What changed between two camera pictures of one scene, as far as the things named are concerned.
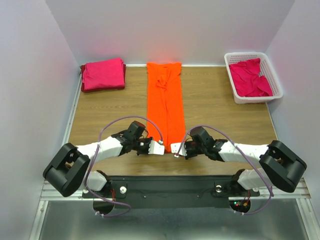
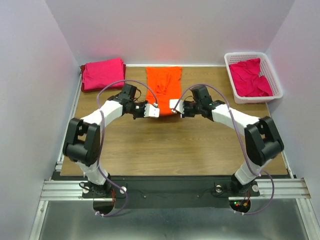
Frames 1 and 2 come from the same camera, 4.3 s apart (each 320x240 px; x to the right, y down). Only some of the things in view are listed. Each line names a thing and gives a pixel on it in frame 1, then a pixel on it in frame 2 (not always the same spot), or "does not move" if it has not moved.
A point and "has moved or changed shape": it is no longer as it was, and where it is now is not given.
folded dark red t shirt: (82, 68) does not move
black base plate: (175, 192) does not move
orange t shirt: (165, 103) has moved or changed shape
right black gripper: (188, 155) to (185, 114)
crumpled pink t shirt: (248, 83) does not move
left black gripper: (148, 140) to (142, 115)
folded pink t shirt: (103, 74) does not move
